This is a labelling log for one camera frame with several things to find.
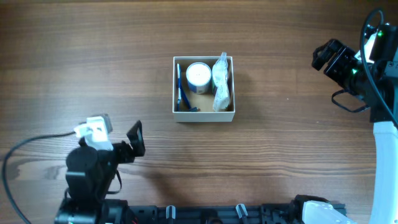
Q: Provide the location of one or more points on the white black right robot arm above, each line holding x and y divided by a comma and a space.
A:
370, 75

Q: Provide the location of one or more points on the white lotion tube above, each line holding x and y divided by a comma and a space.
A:
221, 92

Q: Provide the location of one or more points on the blue disposable razor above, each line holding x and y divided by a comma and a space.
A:
184, 98

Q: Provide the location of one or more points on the beige open cardboard box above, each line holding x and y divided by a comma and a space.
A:
204, 102

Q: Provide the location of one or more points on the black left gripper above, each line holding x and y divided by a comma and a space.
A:
125, 149

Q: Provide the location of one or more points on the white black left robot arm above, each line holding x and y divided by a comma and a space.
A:
90, 172

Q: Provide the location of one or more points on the white cotton swab tub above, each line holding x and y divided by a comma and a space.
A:
198, 77

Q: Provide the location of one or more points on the blue white toothbrush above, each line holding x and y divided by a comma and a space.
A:
178, 81

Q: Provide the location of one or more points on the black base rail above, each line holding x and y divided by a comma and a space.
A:
267, 213

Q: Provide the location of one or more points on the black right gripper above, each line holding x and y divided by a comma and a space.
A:
333, 58

